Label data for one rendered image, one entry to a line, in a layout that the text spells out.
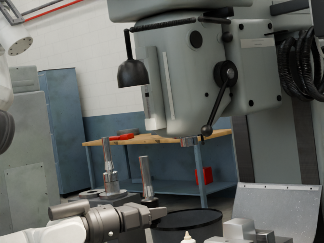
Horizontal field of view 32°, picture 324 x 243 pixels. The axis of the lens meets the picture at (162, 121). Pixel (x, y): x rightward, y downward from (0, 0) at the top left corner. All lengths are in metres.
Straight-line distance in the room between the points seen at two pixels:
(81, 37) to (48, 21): 0.95
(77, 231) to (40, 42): 8.79
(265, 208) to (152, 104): 0.59
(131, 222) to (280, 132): 0.61
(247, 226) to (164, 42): 0.50
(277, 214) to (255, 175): 0.16
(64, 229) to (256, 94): 0.62
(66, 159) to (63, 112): 0.74
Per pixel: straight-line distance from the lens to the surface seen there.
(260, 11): 1.61
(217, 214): 3.66
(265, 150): 1.81
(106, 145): 1.75
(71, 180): 8.83
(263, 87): 1.56
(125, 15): 1.45
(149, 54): 1.39
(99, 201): 1.75
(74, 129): 8.87
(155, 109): 1.39
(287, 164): 1.77
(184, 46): 1.39
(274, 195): 1.79
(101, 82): 8.67
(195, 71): 1.39
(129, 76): 1.24
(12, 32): 1.29
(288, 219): 1.75
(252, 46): 1.54
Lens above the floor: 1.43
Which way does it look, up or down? 3 degrees down
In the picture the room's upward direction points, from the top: 8 degrees counter-clockwise
